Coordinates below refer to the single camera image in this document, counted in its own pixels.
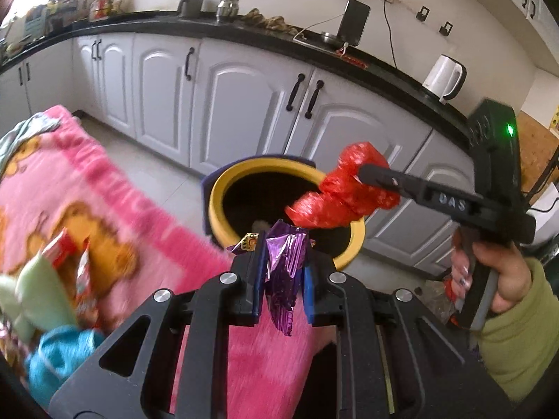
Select light blue cloth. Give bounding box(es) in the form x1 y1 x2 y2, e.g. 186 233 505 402
0 113 62 160

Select red strip on counter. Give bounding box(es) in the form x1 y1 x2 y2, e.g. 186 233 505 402
336 46 368 69

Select person's right forearm green sleeve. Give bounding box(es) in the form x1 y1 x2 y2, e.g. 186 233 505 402
476 257 559 404

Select white kitchen cabinets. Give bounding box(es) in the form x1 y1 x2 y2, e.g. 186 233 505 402
0 32 478 277

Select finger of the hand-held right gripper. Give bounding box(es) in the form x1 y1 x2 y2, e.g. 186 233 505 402
356 163 464 221

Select red snack packet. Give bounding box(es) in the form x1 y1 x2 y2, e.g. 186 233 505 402
41 227 92 271

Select person's right hand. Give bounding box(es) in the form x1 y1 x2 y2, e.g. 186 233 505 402
451 229 531 315

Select red plastic bag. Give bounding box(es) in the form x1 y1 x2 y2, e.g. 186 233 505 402
286 141 400 230

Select wooden board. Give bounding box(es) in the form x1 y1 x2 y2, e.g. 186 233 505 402
517 111 559 193

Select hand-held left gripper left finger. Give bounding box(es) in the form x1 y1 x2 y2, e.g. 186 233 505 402
49 238 268 419

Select orange snack packet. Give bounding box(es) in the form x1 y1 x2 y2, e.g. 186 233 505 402
72 242 108 328

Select pink printed blanket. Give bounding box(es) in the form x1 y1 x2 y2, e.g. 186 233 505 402
0 105 337 419

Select black phone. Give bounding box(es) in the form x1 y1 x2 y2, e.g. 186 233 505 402
338 0 371 47

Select black power cable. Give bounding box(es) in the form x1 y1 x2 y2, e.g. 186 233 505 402
383 0 399 69

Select yellow trash bin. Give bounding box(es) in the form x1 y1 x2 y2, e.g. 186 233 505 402
201 154 366 271

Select steel pot with lid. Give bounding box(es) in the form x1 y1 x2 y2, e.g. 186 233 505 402
216 0 240 22

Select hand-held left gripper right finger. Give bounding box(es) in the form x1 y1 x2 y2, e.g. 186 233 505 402
303 250 508 419

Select teal plastic bag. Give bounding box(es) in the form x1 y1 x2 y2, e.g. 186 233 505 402
25 325 106 407

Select pile of ginger roots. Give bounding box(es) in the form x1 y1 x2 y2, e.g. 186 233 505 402
242 8 298 36

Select purple foil wrapper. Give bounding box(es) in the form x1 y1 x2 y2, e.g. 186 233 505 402
231 220 317 337

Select black kitchen countertop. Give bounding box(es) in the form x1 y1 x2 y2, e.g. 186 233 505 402
0 9 478 151

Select white electric kettle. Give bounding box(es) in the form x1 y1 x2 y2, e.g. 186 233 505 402
421 54 467 104

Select white charging cable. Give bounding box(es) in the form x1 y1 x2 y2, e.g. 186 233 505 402
293 0 373 48

